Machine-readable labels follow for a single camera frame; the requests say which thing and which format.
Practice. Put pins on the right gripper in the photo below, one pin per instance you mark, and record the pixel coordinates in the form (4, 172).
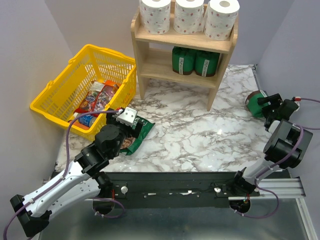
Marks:
(275, 100)

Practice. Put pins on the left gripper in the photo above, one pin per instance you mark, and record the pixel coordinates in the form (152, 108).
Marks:
(111, 120)

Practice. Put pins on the green roll brown end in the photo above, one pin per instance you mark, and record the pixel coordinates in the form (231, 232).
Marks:
(206, 63)

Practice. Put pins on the floral paper towel roll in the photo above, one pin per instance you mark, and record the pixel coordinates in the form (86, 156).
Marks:
(155, 16)
(220, 18)
(188, 16)

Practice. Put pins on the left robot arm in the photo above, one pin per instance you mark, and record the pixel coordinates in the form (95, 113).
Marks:
(82, 177)

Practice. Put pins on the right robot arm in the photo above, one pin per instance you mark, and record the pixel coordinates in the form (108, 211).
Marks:
(285, 148)

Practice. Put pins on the wooden two-tier shelf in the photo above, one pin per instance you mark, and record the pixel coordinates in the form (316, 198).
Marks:
(153, 63)

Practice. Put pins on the green chip bag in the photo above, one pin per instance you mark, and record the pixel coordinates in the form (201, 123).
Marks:
(131, 144)

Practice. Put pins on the blue label bottle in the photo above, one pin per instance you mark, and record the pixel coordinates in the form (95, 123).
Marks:
(87, 120)

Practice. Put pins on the red candy bag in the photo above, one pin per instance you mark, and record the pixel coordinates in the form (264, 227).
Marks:
(96, 99)

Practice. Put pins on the orange snack packet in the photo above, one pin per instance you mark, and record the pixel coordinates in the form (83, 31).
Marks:
(112, 84)

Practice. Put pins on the yellow plastic shopping basket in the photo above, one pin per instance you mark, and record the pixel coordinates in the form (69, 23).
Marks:
(62, 96)

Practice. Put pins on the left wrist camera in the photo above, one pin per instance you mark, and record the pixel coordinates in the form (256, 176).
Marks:
(126, 116)

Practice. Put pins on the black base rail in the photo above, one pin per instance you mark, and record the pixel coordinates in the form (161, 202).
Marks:
(173, 189)

